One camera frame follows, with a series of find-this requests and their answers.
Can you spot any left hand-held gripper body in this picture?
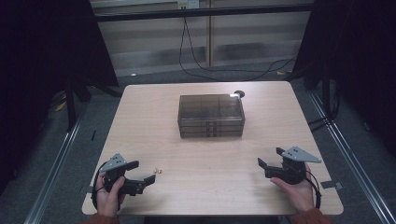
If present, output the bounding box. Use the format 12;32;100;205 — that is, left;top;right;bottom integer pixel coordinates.
98;152;147;197

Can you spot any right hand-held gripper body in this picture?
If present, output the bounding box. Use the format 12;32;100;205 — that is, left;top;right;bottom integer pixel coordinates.
263;146;322;186

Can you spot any smoky transparent drawer cabinet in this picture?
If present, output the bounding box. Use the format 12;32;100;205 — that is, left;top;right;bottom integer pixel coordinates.
177;93;247;139

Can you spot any person's right hand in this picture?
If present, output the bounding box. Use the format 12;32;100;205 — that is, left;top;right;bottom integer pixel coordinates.
269;163;316;214

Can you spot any person's left hand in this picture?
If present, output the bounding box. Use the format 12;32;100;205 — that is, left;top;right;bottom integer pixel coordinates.
94;171;127;217

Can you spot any black metal stand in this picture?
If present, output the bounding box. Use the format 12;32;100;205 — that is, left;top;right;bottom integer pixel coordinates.
63;74;92;133

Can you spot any black curtain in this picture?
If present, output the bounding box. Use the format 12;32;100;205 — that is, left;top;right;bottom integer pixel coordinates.
291;0;396;158
0;0;120;195

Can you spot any black horizontal bar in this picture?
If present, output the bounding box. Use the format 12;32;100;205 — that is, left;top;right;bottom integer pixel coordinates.
94;3;314;22

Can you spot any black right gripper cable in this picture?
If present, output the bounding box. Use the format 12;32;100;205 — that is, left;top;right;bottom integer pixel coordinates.
305;170;322;210

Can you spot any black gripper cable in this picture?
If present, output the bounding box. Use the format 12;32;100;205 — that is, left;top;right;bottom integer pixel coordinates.
91;161;108;210
305;170;322;210

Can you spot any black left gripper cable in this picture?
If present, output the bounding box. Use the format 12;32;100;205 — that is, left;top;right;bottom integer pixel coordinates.
91;161;108;210

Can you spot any black stand cable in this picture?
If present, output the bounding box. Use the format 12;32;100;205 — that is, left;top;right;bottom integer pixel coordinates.
307;88;341;133

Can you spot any metal floor rail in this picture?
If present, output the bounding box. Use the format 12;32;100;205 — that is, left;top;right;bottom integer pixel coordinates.
23;102;92;224
307;89;396;224

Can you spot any black floor cable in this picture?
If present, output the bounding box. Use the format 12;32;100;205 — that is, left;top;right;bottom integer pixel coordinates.
178;17;297;83
184;17;297;75

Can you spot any white wall socket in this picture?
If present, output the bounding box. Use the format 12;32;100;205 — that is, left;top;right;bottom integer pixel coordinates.
177;0;201;10

